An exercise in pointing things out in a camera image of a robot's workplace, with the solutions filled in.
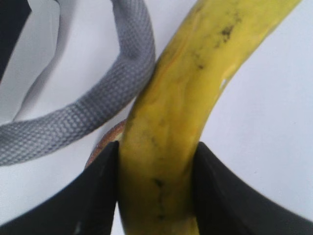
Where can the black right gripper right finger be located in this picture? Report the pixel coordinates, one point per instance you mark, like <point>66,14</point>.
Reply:
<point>226,205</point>

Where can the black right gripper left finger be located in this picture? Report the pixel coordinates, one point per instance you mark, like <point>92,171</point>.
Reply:
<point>84,207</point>

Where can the yellow banana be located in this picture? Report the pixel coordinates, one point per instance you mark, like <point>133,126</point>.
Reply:
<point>167,119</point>

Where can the brown bread roll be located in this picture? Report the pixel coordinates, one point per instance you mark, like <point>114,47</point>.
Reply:
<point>114,134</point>

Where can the navy blue lunch bag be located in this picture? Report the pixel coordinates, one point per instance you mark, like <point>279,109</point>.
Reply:
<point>66,68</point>

